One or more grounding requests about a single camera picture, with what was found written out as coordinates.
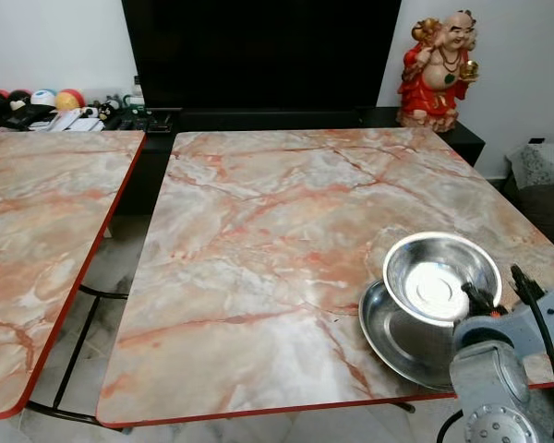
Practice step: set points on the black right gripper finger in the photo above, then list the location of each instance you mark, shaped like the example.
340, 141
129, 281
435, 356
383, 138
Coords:
477, 299
525, 284

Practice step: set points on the stainless steel bowl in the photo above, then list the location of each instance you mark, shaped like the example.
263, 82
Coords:
423, 268

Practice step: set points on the dark grey upholstered seat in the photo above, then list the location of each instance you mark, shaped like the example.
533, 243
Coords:
540, 217

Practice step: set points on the stainless steel plate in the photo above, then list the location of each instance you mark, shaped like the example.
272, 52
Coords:
392, 337

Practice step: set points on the red laughing Buddha statue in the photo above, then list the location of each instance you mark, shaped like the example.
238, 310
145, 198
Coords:
432, 88

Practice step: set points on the black flat television screen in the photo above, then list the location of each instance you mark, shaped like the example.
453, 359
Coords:
258, 51

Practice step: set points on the small white bottle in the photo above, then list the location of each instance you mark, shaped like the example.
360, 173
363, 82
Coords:
136, 93

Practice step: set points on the small black and white figurine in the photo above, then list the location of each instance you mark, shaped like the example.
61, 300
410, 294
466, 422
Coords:
108, 109

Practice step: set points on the white papers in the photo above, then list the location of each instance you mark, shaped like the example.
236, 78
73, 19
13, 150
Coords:
69, 121

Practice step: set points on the orange and yellow ball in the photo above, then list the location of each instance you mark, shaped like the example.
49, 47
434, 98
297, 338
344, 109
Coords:
70, 100

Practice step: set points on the white and blue ball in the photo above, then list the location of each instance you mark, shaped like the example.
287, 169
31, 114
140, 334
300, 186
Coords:
43, 97

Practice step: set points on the black flat pouch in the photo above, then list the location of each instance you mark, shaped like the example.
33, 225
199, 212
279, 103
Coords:
28, 116

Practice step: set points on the dark small ball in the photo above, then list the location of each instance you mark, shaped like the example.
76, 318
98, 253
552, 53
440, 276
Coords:
18, 97

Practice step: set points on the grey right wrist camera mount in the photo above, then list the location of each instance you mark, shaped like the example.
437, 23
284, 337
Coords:
512, 330

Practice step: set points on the black metal table frame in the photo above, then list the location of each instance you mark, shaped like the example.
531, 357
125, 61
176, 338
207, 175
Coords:
78, 346

